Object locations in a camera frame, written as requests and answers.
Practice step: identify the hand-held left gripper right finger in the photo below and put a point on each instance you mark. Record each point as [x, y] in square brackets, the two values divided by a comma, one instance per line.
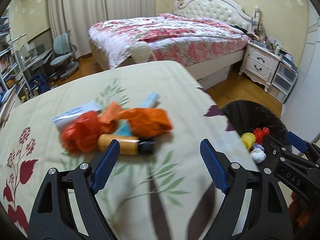
[215, 165]

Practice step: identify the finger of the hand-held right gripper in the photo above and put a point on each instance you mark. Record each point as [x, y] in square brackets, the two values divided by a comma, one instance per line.
[276, 147]
[297, 141]

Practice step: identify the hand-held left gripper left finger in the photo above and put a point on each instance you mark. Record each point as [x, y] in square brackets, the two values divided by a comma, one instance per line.
[105, 165]

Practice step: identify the white tissue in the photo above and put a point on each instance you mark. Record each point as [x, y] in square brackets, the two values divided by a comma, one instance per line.
[257, 156]

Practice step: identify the red foam fruit net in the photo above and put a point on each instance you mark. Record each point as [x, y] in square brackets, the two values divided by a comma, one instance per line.
[260, 132]

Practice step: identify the yellow bottle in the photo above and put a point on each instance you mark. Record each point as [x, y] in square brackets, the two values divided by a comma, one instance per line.
[125, 146]

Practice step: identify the yellow foam fruit net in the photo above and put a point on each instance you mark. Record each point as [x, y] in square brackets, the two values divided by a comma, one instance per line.
[247, 138]

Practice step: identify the red mesh bag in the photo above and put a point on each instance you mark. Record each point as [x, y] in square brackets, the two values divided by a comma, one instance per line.
[80, 135]

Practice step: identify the black lined trash bin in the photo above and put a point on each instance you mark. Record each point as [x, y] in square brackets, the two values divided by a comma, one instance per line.
[250, 115]

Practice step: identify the orange plastic bag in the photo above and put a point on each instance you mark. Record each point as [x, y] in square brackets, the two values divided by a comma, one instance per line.
[150, 122]

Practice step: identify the orange cloth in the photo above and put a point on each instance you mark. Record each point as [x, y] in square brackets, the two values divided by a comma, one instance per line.
[301, 210]

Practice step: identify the white wardrobe door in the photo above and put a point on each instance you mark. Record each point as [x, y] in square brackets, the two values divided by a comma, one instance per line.
[307, 80]

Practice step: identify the clear plastic drawer unit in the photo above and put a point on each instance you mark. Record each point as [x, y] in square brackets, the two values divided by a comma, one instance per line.
[285, 77]

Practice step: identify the white storage box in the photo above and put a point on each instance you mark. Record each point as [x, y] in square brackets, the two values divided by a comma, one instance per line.
[215, 77]

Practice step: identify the white nightstand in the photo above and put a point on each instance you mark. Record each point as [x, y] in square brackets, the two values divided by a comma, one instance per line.
[260, 60]

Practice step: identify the floral tablecloth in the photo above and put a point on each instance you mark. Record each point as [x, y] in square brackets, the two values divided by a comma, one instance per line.
[150, 80]

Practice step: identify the blue crate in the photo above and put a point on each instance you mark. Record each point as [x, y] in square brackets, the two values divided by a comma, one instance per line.
[37, 83]

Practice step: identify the cluster of small bottles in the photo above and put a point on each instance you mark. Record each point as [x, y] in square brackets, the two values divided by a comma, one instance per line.
[265, 40]

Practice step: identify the dark cloth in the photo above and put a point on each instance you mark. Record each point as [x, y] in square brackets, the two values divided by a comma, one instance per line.
[239, 28]

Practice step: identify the grey study desk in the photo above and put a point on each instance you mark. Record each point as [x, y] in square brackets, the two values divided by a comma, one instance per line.
[37, 57]

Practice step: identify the grey desk chair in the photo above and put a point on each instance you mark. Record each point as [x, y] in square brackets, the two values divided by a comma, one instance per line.
[61, 45]

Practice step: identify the floral quilt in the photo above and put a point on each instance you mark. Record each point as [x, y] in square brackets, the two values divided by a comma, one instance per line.
[175, 30]

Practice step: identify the bookshelf with books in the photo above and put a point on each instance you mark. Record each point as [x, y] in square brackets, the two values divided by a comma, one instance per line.
[6, 62]

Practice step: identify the beige curtain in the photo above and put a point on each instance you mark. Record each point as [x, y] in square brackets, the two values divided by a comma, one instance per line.
[82, 17]

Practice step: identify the white bed frame with headboard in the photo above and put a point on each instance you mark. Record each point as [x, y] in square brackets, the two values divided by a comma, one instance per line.
[212, 10]

